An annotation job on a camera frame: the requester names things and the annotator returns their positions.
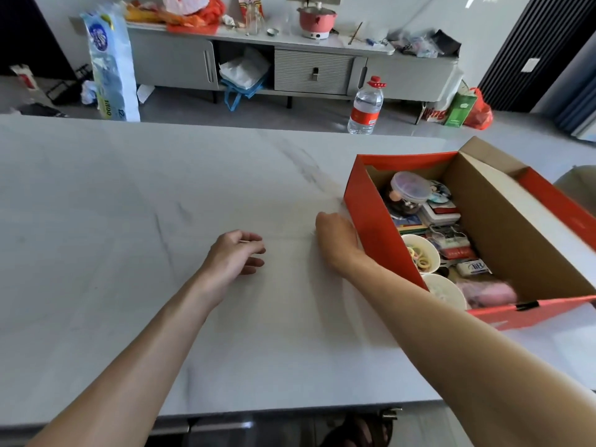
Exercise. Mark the clear round lidded container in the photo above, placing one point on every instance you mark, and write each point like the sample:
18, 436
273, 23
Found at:
410, 187

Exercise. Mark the beige chair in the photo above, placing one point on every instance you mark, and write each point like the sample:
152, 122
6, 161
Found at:
577, 186

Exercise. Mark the red and white flat box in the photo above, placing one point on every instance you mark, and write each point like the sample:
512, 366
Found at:
440, 213

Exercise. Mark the pink electric cooking pot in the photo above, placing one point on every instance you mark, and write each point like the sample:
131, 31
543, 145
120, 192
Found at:
316, 20

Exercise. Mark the small red and white carton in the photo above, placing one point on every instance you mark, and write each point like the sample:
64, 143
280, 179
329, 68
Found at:
24, 78

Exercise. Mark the orange cardboard shoe box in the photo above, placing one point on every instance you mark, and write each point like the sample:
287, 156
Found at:
493, 228

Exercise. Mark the white bag in cabinet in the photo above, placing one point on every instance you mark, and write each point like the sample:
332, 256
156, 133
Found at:
244, 69

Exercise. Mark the person's right fingers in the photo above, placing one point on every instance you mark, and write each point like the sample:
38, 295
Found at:
328, 218

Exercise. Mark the red plastic bag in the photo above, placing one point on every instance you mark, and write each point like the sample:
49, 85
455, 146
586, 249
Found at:
480, 114

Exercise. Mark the person's right forearm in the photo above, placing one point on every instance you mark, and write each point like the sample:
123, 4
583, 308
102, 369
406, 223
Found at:
465, 358

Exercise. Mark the clear plastic blister pack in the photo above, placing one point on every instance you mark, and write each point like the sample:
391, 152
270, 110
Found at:
449, 244

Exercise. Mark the blue carrier bag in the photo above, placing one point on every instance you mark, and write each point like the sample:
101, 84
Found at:
235, 95

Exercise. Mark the heap of clear plastic bags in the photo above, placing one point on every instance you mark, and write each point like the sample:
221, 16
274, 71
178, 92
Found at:
423, 44

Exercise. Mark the green paper bag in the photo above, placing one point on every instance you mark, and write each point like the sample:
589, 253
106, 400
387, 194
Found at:
460, 109

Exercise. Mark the small white card box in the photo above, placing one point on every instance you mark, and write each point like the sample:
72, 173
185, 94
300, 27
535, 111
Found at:
472, 268

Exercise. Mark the white bag with red print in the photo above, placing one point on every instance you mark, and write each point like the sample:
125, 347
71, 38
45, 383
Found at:
437, 111

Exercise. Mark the black slatted wall panel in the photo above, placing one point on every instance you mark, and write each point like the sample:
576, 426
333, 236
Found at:
521, 37

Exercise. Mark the person's left thumb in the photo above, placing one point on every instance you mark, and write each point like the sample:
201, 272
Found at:
254, 265

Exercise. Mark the clear glass jar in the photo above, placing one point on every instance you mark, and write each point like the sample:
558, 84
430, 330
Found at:
254, 18

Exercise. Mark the pink soft pouch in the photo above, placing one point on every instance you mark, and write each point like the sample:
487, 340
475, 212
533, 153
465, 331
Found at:
489, 294

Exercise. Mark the person's right hand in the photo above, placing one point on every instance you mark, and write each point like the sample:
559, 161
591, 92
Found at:
337, 242

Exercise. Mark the orange plastic bag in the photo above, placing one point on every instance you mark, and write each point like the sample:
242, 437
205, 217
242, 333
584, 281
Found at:
195, 20

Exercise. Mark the wooden chopsticks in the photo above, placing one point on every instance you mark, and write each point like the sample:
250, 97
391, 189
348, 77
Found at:
355, 33

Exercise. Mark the blue toilet paper pack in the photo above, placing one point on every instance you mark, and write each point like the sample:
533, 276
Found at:
111, 65

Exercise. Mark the person's left hand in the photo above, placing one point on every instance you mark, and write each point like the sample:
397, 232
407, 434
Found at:
228, 256

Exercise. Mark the shiny round disc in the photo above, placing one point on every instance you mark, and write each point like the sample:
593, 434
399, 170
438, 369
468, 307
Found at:
441, 193

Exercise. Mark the empty white paper cup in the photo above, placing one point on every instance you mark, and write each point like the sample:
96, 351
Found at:
444, 290

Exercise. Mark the grey sideboard cabinet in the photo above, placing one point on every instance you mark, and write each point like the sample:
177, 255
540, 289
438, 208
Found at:
307, 72

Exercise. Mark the plastic water bottle red cap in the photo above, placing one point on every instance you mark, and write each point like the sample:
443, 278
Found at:
366, 109

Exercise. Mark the blue grey curtain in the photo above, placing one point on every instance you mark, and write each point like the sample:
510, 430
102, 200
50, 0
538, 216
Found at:
577, 107

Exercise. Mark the person's left forearm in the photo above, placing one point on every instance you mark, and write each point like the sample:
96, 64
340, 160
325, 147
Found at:
139, 358

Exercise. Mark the white wall switch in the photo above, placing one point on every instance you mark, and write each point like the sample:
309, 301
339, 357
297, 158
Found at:
530, 65

